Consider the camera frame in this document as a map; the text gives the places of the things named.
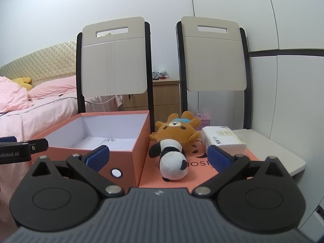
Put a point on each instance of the orange box lid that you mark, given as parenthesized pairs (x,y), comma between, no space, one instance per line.
(198,179)

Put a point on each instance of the white wardrobe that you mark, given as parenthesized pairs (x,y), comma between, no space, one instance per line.
(291,93)

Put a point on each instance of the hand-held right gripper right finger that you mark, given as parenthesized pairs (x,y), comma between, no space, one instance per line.
(219,160)

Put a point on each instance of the beige quilted headboard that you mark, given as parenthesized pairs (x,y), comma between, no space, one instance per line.
(43,60)

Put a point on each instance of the white tissue pack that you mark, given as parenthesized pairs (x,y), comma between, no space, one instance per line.
(225,138)

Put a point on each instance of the orange cardboard box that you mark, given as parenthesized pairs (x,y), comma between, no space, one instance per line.
(141,146)

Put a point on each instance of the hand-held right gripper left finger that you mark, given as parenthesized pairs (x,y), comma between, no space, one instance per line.
(97,158)

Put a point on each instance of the pink pillow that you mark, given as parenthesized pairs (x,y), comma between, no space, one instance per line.
(53,87)

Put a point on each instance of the pink tissue box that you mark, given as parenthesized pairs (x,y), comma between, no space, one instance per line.
(202,118)

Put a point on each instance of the yellow plush toy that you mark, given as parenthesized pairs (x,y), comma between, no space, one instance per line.
(23,82)

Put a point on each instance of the bed with pink sheet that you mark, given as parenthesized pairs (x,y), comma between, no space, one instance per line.
(38,116)

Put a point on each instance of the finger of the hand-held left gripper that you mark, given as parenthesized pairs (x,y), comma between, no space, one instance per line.
(39,145)
(7,139)

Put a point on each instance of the panda plush toy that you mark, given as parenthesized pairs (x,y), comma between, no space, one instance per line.
(172,160)

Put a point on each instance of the beige chair with black frame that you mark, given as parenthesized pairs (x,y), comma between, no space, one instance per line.
(215,63)
(114,63)

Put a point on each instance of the wooden nightstand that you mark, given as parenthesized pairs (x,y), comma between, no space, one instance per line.
(164,96)

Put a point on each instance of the brown bear plush toy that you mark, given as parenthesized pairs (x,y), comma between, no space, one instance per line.
(177,131)

